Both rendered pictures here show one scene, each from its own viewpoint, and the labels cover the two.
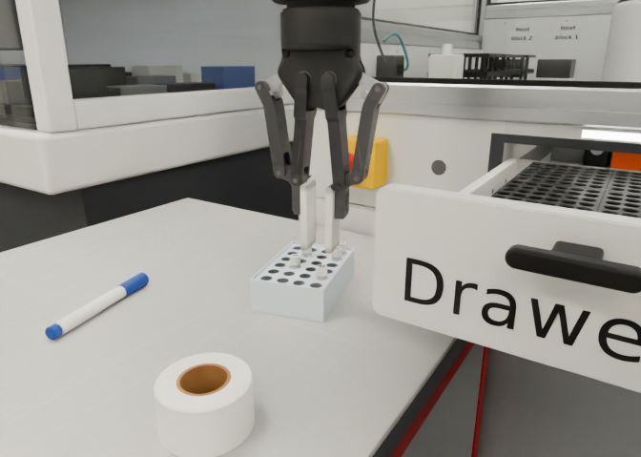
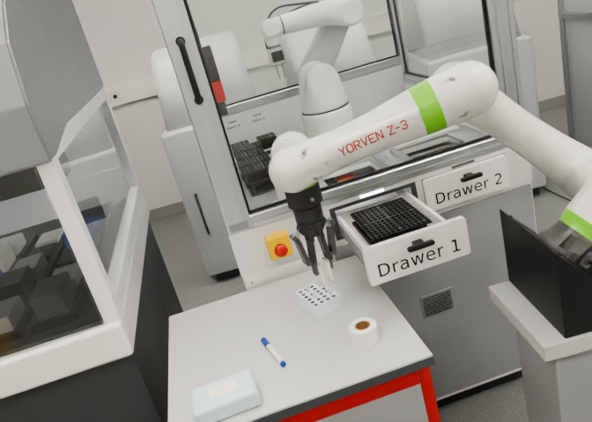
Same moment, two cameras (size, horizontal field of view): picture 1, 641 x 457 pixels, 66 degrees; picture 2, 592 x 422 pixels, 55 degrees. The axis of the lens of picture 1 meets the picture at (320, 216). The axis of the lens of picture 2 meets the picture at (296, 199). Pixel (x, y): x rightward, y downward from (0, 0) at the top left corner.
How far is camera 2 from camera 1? 1.20 m
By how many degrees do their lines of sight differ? 38
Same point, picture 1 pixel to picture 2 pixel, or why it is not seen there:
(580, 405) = (396, 291)
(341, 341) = (356, 306)
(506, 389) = not seen: hidden behind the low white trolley
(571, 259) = (421, 244)
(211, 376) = (358, 326)
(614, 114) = (367, 187)
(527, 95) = (337, 191)
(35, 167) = (118, 344)
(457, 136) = not seen: hidden behind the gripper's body
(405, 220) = (373, 255)
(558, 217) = (410, 236)
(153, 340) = (311, 344)
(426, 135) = not seen: hidden behind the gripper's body
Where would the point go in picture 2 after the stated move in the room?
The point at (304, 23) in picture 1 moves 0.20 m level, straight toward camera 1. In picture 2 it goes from (313, 214) to (376, 222)
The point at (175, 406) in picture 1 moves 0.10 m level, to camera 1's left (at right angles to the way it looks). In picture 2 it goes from (369, 331) to (343, 355)
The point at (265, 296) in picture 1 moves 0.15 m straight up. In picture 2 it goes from (321, 310) to (307, 262)
